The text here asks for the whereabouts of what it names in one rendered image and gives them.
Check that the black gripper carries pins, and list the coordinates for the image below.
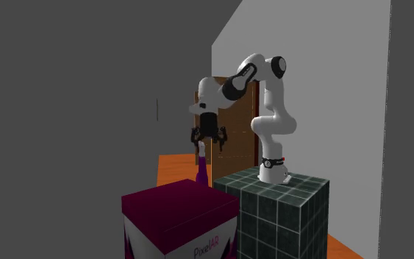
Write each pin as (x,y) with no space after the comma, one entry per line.
(208,123)

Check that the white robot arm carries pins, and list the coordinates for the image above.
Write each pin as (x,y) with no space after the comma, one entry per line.
(274,123)

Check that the brown wooden door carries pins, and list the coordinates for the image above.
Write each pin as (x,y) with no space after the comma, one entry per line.
(239,143)

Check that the purple bottle with white neck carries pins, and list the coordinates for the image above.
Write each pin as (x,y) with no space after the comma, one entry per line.
(202,172)

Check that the maroon topped white box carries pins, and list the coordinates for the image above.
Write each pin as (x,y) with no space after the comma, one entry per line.
(178,209)

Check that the dark green tiled robot stand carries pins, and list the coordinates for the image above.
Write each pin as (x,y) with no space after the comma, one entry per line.
(282,215)

